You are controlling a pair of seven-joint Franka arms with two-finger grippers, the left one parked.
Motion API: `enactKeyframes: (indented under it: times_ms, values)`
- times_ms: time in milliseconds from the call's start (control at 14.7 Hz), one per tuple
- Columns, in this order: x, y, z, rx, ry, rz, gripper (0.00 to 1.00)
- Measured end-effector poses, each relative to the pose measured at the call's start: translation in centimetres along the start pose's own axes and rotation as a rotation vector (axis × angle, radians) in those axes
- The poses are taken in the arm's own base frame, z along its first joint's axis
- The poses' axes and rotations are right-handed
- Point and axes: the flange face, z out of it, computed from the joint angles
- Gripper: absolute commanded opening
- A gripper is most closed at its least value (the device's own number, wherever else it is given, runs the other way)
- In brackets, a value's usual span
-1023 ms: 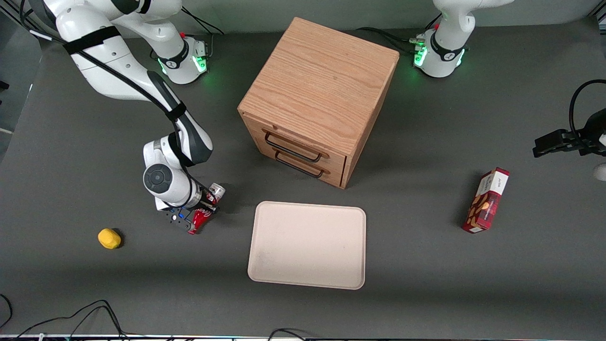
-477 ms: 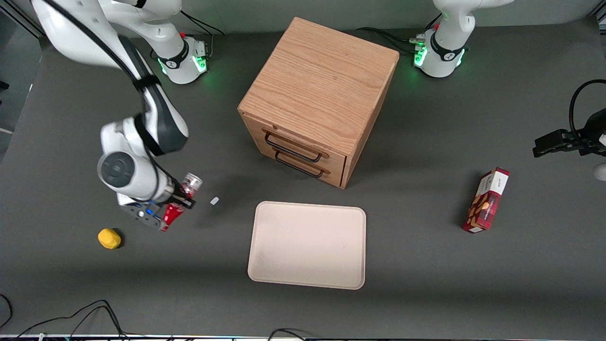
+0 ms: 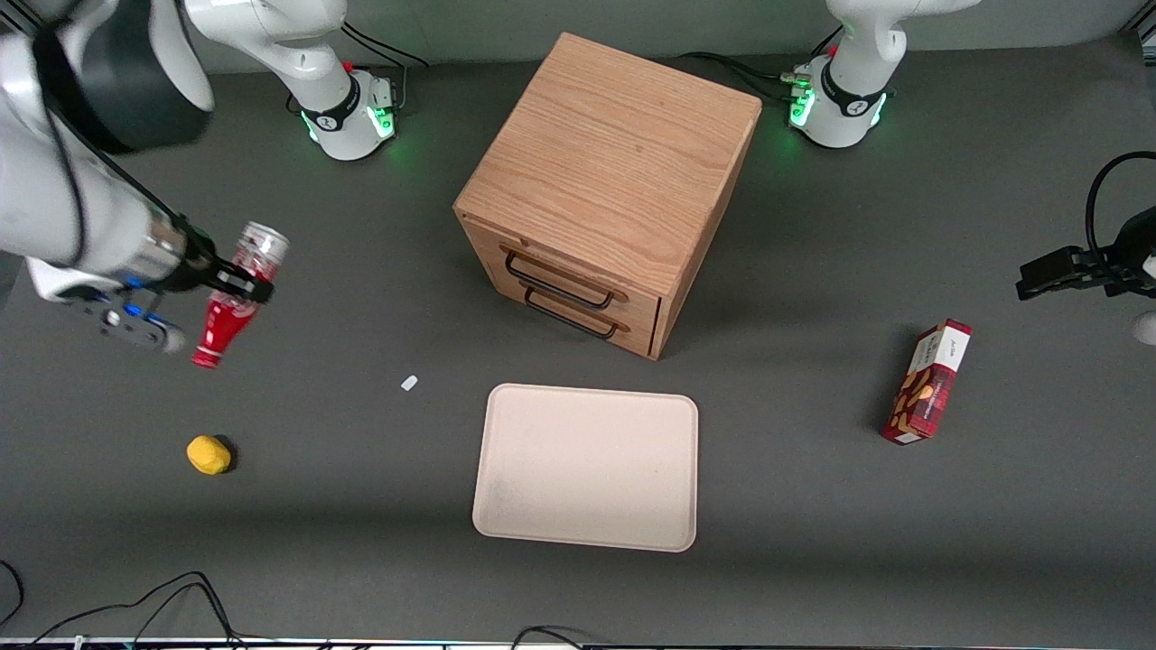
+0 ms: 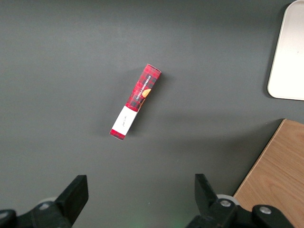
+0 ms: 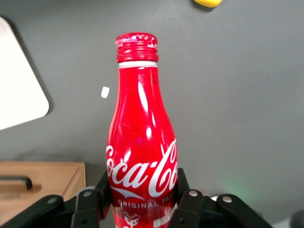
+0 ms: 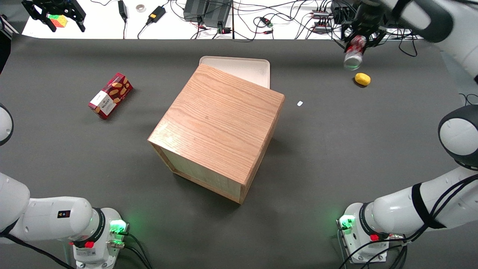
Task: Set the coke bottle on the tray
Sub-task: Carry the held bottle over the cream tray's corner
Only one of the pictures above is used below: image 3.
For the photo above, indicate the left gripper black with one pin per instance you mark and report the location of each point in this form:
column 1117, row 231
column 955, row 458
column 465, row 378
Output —
column 1134, row 244

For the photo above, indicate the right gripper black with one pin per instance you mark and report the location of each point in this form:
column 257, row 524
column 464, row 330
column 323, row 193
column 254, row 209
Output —
column 198, row 261

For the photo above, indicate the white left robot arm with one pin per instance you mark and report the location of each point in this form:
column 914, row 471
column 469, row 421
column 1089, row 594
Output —
column 844, row 99

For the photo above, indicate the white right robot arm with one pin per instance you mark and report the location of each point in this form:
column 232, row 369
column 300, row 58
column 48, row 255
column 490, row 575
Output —
column 54, row 208

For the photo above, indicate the white rectangular tray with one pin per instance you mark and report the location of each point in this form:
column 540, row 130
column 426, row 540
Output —
column 587, row 469

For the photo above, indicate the red snack box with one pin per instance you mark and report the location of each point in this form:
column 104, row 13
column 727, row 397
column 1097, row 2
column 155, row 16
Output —
column 930, row 384

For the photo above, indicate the yellow lemon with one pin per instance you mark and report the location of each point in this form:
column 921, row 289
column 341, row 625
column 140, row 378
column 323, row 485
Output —
column 209, row 455

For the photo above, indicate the wooden upper drawer front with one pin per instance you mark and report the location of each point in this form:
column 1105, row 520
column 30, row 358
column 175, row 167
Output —
column 587, row 271

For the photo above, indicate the wooden drawer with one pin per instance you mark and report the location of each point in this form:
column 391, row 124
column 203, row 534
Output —
column 587, row 271
column 623, row 338

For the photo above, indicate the wooden lower drawer front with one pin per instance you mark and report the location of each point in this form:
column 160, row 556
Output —
column 623, row 338

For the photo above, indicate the wooden drawer cabinet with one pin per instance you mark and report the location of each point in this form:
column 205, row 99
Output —
column 614, row 153

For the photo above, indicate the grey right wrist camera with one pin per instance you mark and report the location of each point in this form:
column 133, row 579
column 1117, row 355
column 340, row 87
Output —
column 135, row 329

